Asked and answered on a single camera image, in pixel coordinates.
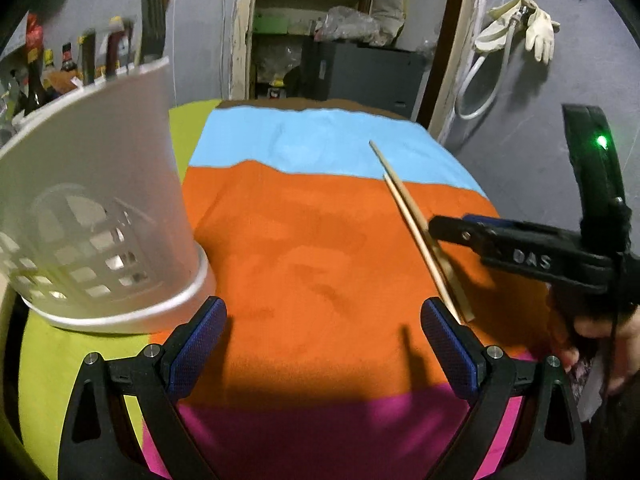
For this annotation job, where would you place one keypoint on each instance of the wooden door frame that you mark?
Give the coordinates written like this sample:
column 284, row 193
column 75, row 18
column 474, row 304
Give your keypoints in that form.
column 240, row 35

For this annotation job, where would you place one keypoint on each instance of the orange snack packet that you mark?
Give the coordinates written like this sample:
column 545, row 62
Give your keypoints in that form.
column 65, row 82

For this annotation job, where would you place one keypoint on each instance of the brown bottle yellow label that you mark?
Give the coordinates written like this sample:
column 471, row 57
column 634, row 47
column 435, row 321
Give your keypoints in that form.
column 31, row 90

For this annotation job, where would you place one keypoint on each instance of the person's right hand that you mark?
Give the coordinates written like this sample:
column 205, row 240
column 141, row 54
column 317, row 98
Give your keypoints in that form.
column 590, row 332

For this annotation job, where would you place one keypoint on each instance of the red plastic bag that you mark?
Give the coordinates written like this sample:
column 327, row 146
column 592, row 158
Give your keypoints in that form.
column 32, row 37

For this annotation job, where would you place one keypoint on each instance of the green box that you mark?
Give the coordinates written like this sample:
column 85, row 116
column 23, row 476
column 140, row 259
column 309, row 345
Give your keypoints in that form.
column 267, row 24

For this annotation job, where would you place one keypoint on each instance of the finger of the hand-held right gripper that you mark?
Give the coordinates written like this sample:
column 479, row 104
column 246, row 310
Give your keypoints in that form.
column 482, row 219
column 457, row 232

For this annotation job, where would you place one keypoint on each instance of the crumpled clear plastic bags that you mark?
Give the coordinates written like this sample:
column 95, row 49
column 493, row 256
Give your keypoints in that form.
column 350, row 25

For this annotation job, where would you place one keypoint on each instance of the grey cabinet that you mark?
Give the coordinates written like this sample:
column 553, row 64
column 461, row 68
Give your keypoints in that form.
column 365, row 75

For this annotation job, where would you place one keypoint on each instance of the red label bottle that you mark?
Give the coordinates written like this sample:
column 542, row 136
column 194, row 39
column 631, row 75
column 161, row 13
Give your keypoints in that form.
column 275, row 92

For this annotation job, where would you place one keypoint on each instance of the wooden shelf unit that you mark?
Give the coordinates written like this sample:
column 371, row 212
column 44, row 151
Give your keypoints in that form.
column 290, row 5

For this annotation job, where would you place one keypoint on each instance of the small yellow cap bottle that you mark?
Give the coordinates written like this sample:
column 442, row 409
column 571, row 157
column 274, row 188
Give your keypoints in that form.
column 48, row 67

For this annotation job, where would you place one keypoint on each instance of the dark bottle red cap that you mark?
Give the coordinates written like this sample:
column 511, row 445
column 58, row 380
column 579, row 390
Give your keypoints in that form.
column 68, row 57

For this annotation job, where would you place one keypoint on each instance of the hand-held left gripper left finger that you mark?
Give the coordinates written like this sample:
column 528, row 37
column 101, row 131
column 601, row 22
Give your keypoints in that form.
column 197, row 345

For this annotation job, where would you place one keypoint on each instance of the cream rubber glove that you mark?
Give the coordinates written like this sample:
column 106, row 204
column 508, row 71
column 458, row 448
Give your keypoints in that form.
column 500, row 22
column 542, row 32

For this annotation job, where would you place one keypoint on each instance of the wooden chopstick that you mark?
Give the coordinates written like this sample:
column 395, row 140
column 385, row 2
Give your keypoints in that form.
column 400, row 195
column 452, row 285

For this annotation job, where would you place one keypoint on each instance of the striped colourful cloth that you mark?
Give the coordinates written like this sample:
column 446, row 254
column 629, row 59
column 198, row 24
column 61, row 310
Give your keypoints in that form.
column 310, row 240

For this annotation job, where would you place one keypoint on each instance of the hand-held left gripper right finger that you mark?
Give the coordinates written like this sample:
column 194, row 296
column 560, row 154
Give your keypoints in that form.
column 450, row 350

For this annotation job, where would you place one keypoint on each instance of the white plastic utensil holder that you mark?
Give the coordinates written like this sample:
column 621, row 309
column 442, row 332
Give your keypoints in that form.
column 100, row 160

